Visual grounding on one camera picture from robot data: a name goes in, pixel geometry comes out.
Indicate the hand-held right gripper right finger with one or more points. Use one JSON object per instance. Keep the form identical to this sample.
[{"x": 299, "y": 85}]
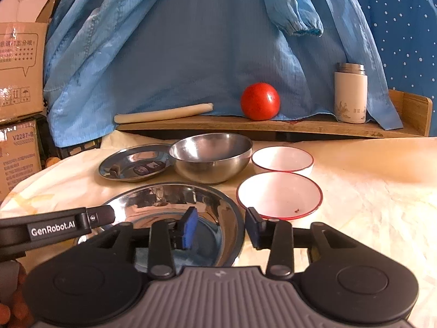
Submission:
[{"x": 255, "y": 229}]

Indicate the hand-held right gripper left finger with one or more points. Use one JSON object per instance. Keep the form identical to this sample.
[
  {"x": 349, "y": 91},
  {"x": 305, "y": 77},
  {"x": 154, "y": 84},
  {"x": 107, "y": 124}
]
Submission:
[{"x": 189, "y": 227}]

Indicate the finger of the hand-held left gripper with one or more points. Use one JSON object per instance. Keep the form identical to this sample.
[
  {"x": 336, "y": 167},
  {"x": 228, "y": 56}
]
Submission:
[{"x": 102, "y": 217}]

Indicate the large steel plate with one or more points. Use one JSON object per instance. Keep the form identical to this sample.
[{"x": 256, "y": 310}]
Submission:
[{"x": 211, "y": 211}]

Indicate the white bowl with red rim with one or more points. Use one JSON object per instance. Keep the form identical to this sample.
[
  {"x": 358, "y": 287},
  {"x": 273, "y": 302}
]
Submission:
[
  {"x": 278, "y": 193},
  {"x": 283, "y": 159}
]

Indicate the steel bowl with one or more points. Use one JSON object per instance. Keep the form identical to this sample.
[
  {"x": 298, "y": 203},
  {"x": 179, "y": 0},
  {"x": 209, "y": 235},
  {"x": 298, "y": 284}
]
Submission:
[{"x": 211, "y": 169}]

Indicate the person's left hand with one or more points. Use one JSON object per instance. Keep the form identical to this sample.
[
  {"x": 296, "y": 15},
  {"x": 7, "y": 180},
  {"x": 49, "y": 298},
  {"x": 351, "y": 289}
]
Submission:
[{"x": 6, "y": 312}]

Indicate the small steel plate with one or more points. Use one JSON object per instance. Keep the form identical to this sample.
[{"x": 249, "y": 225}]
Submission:
[{"x": 133, "y": 165}]

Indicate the black plastic crate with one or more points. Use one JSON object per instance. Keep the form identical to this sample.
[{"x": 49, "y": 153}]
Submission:
[{"x": 71, "y": 147}]

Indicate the wooden shelf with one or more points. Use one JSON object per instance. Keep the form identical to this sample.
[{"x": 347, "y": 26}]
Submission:
[{"x": 239, "y": 124}]

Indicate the pale rolled stick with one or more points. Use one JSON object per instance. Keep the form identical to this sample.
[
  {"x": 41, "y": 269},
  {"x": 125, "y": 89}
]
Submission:
[{"x": 164, "y": 112}]

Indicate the red tomato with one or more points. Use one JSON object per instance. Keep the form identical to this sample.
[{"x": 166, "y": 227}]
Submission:
[{"x": 260, "y": 101}]

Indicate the cardboard box with open flap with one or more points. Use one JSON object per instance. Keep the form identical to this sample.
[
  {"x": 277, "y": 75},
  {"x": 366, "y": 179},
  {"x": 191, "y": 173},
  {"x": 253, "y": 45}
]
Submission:
[{"x": 18, "y": 71}]

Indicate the white thermos cup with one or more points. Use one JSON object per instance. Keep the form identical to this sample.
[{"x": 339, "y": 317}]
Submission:
[{"x": 351, "y": 95}]

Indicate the light blue garment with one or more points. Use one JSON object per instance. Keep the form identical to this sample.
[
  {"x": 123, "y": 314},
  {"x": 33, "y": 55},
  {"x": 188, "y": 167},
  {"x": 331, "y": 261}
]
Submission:
[{"x": 191, "y": 47}]

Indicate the blue dotted cloth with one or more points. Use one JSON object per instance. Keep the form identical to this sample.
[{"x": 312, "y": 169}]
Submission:
[{"x": 406, "y": 34}]

